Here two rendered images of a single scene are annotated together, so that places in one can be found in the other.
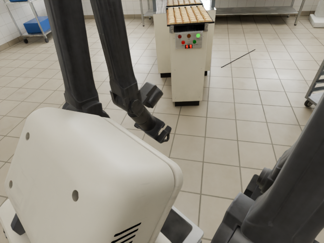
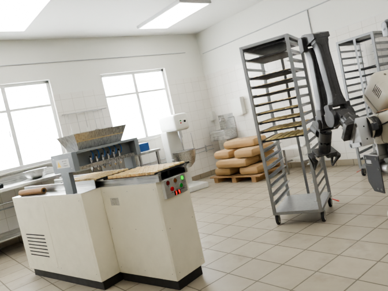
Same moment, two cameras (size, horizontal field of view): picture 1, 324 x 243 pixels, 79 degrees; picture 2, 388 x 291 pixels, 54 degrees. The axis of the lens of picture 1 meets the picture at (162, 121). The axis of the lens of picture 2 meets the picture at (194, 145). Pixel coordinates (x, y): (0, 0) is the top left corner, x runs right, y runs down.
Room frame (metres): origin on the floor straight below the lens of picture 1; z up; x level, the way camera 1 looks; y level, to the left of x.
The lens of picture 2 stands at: (-0.05, 1.88, 1.23)
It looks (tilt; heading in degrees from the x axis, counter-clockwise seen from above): 4 degrees down; 306
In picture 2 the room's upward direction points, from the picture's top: 12 degrees counter-clockwise
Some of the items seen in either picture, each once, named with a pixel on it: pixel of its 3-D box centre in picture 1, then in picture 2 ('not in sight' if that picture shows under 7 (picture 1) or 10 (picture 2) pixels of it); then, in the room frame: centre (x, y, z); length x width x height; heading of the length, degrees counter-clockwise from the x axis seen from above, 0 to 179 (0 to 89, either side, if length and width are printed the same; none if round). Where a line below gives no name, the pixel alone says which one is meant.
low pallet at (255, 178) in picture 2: not in sight; (248, 174); (3.27, -4.16, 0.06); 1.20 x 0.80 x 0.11; 167
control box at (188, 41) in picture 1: (188, 40); (174, 185); (1.79, -0.30, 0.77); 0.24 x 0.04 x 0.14; 85
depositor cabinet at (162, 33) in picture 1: (181, 32); (85, 226); (3.13, -0.42, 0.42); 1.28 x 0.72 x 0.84; 175
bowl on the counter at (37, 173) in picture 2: not in sight; (36, 174); (5.07, -1.20, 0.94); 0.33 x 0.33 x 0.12
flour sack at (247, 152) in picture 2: not in sight; (254, 149); (3.00, -4.07, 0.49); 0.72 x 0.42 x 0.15; 80
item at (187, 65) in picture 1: (185, 57); (151, 225); (2.15, -0.33, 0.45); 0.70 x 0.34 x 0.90; 175
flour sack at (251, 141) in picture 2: not in sight; (244, 142); (3.22, -4.16, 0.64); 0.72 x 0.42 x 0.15; 171
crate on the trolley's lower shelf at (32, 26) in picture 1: (40, 24); not in sight; (4.95, 2.54, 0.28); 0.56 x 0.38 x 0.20; 172
